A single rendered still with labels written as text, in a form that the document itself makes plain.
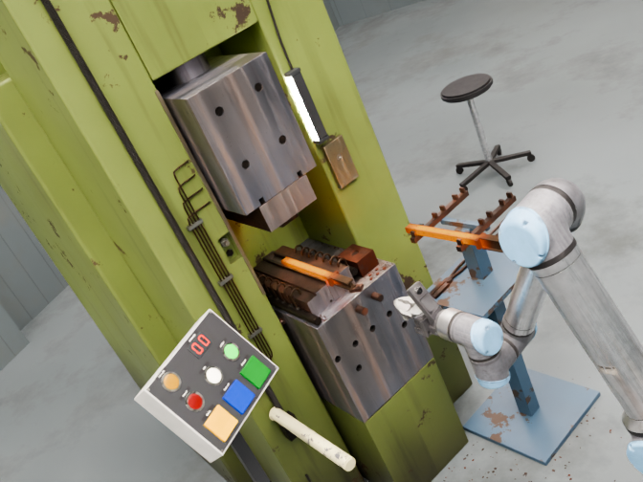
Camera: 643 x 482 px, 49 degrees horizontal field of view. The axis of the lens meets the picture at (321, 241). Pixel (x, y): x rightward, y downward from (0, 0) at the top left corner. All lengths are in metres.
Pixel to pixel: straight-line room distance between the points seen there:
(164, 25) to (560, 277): 1.33
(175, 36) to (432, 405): 1.63
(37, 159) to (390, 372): 1.42
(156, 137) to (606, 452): 1.95
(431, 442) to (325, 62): 1.49
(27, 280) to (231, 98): 4.29
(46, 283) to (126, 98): 4.27
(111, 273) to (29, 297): 3.57
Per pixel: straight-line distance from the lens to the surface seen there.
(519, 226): 1.52
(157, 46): 2.20
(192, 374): 2.05
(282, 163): 2.24
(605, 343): 1.66
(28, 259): 6.23
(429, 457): 2.92
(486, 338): 1.91
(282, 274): 2.58
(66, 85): 2.10
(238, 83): 2.15
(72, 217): 2.59
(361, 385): 2.55
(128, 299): 2.72
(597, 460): 2.89
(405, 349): 2.64
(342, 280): 2.34
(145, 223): 2.20
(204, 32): 2.26
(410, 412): 2.76
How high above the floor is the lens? 2.18
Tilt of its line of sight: 26 degrees down
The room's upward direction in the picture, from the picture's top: 25 degrees counter-clockwise
